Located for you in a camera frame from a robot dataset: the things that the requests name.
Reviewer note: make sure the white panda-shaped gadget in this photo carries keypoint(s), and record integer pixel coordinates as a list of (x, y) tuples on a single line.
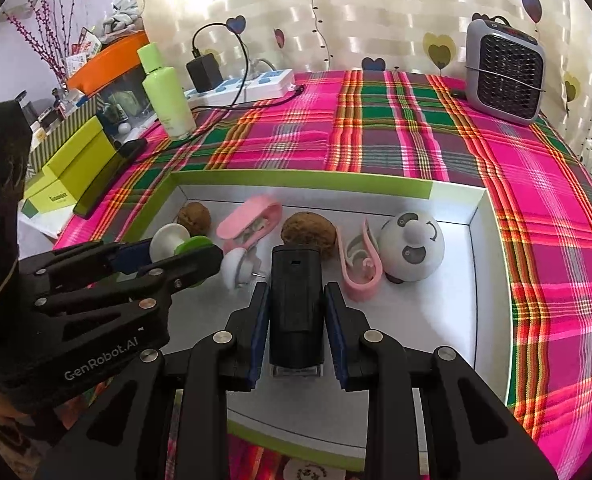
[(416, 250)]

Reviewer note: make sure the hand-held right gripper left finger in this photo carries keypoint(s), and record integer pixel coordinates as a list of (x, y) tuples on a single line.
[(260, 332)]

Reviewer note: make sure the white side table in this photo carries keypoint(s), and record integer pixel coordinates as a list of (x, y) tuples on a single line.
[(50, 222)]

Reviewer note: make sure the white cloth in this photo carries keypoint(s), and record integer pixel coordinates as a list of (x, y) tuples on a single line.
[(120, 17)]

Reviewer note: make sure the black rectangular stamp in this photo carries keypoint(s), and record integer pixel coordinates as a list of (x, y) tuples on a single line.
[(296, 305)]

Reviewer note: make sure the white round hook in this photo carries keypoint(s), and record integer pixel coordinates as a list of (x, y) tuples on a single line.
[(233, 270)]

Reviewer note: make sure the patterned striped box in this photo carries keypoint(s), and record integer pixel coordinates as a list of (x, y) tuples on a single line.
[(70, 120)]

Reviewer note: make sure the black smartphone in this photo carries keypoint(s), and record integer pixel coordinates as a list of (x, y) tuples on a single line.
[(103, 185)]

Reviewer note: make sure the lime green shoebox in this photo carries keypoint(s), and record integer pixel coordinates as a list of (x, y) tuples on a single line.
[(70, 155)]

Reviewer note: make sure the white and green mushroom-shaped tool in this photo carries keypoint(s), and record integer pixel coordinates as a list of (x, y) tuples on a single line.
[(168, 242)]

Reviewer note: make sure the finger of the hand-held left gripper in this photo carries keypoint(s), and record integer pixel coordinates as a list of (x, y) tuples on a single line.
[(130, 257), (190, 265)]

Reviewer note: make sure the green and white box tray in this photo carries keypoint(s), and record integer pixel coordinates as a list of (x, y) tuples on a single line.
[(426, 320)]

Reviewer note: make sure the green lotion bottle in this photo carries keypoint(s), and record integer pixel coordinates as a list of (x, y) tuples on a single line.
[(168, 100)]

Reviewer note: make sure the pink and grey clip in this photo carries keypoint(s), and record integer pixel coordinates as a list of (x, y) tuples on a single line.
[(358, 285), (246, 212)]

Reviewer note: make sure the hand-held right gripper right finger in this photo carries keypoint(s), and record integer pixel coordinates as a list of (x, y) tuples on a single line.
[(335, 332)]

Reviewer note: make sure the pink plaid tablecloth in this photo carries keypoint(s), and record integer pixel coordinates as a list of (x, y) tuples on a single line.
[(376, 125)]

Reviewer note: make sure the orange tray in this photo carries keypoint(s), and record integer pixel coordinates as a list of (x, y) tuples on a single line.
[(110, 62)]

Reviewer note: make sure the clear plastic box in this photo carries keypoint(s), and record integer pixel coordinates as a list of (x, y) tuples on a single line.
[(125, 105)]

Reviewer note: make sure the brown walnut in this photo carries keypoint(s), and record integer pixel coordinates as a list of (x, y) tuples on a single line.
[(308, 232), (194, 217)]

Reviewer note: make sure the stack of printed cards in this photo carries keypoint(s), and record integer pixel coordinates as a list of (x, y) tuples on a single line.
[(85, 50)]

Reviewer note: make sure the white and blue power strip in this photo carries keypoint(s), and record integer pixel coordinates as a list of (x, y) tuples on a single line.
[(271, 82)]

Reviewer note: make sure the white ping pong ball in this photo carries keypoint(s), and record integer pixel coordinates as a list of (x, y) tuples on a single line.
[(311, 472)]

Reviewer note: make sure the heart print curtain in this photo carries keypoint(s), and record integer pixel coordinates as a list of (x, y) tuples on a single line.
[(376, 10)]

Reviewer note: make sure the black charger plug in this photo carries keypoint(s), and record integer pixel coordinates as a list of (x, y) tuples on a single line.
[(204, 74)]

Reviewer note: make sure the grey desktop heater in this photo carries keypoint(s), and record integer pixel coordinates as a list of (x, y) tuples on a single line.
[(506, 75)]

